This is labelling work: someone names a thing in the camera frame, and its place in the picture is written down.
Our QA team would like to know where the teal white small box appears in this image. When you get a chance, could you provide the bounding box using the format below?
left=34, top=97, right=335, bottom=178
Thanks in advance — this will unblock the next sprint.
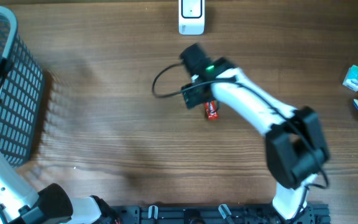
left=342, top=65, right=358, bottom=91

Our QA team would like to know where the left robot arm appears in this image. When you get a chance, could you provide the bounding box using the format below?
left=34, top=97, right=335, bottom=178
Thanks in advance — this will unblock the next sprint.
left=0, top=50, right=122, bottom=223

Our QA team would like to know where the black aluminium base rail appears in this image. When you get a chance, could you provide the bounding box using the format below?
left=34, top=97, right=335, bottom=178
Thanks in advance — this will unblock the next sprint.
left=112, top=203, right=331, bottom=224

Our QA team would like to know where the white barcode scanner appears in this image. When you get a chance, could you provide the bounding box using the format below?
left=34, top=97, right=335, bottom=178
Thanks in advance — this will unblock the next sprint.
left=178, top=0, right=205, bottom=35

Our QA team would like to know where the grey plastic shopping basket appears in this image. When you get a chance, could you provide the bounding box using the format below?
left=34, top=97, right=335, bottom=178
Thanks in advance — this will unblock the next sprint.
left=0, top=6, right=45, bottom=168

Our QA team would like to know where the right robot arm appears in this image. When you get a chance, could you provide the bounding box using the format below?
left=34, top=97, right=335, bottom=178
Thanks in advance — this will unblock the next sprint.
left=179, top=44, right=331, bottom=223

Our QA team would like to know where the right black cable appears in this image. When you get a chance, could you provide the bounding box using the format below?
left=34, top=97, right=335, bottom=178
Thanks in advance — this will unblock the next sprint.
left=152, top=63, right=329, bottom=222

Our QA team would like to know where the red coffee stick sachet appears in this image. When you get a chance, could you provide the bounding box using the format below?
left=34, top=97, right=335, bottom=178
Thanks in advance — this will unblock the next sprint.
left=204, top=101, right=219, bottom=120

